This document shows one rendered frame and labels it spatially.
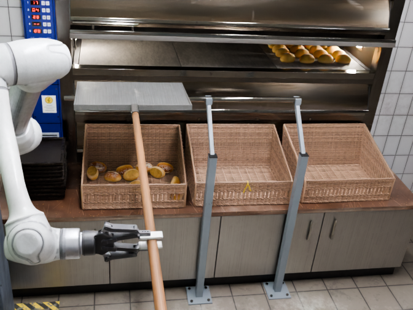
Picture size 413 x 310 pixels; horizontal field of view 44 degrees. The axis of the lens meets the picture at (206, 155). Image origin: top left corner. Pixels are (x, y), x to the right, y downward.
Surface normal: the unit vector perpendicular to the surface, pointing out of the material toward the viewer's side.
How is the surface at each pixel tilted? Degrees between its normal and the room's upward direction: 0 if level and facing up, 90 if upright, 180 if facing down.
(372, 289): 0
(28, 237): 58
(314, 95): 70
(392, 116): 90
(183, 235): 90
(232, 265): 90
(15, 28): 90
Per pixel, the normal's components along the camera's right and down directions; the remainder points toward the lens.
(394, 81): 0.17, 0.50
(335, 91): 0.18, 0.17
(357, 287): 0.08, -0.87
